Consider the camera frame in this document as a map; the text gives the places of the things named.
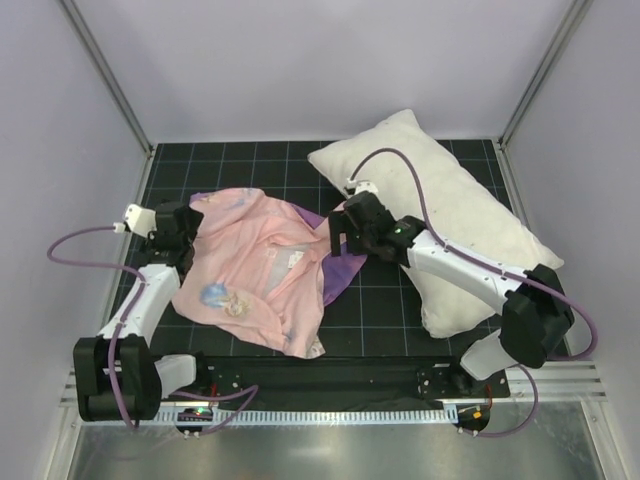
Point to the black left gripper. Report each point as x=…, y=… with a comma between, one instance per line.
x=186, y=222

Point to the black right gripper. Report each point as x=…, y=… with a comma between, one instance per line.
x=343, y=230

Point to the white pillow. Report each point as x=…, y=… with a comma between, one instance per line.
x=417, y=176

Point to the pink purple printed pillowcase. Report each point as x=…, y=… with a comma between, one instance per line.
x=263, y=271

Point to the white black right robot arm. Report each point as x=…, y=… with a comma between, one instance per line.
x=531, y=304

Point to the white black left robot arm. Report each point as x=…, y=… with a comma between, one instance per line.
x=117, y=377

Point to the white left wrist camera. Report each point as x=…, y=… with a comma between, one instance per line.
x=137, y=220

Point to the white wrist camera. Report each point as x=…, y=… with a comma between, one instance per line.
x=137, y=220
x=354, y=187

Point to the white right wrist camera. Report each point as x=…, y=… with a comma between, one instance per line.
x=354, y=187

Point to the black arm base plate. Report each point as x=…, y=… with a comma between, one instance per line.
x=344, y=383

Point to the slotted grey cable duct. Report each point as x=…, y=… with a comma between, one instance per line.
x=176, y=416

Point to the left aluminium rail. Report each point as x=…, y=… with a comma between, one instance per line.
x=69, y=392

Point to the left aluminium frame post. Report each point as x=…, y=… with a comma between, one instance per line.
x=105, y=72

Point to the aluminium frame post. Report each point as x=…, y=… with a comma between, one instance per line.
x=560, y=40
x=105, y=72

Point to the right aluminium frame post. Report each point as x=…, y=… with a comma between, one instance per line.
x=560, y=40

